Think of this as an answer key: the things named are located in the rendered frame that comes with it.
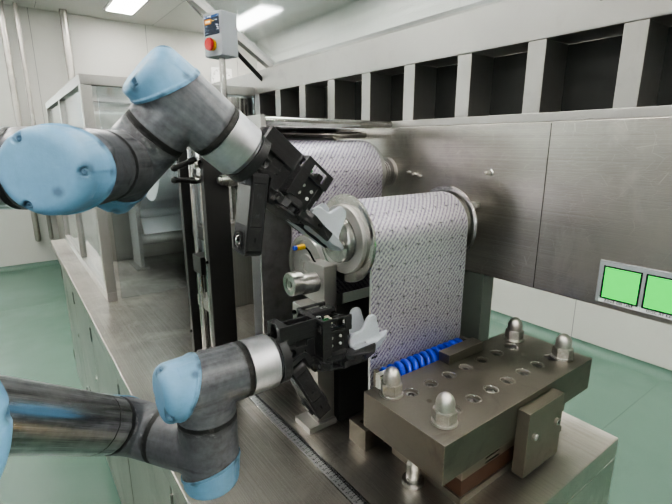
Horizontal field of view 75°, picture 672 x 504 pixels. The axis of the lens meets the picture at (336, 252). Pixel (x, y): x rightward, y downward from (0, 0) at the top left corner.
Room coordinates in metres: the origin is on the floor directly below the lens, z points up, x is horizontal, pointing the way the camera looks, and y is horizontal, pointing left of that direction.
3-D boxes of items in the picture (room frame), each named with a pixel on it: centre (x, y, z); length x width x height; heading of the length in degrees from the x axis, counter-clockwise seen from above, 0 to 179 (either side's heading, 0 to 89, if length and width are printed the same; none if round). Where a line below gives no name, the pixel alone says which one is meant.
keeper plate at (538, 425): (0.60, -0.32, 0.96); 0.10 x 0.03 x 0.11; 127
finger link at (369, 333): (0.65, -0.05, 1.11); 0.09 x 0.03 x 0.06; 125
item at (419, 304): (0.74, -0.15, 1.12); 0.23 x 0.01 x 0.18; 127
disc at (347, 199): (0.72, -0.02, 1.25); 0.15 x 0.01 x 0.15; 36
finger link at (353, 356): (0.62, -0.02, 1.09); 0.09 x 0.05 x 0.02; 125
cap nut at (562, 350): (0.73, -0.41, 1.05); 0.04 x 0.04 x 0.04
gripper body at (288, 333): (0.60, 0.04, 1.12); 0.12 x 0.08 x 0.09; 127
